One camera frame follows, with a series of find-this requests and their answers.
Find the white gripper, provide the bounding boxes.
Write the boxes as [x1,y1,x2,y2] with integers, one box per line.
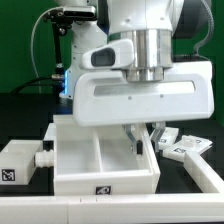
[73,39,214,155]

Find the white cabinet body box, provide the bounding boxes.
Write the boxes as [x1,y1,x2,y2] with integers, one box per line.
[34,113,162,197]

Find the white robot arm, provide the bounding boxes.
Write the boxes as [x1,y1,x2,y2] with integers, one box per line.
[73,0,214,153]

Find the white cabinet top block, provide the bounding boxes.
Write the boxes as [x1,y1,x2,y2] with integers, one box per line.
[0,140,43,185]

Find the white base marker plate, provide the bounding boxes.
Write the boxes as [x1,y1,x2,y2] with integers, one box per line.
[44,123,56,141]

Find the white L-shaped fence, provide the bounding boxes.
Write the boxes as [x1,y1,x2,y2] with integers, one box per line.
[0,153,224,224]

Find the black cables at base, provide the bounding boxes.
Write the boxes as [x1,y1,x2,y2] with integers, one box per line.
[10,77,58,94]

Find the black camera on stand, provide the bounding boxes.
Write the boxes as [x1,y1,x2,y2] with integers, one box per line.
[43,6,97,85]

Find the white camera cable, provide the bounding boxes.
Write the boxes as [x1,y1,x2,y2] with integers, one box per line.
[30,6,64,94]

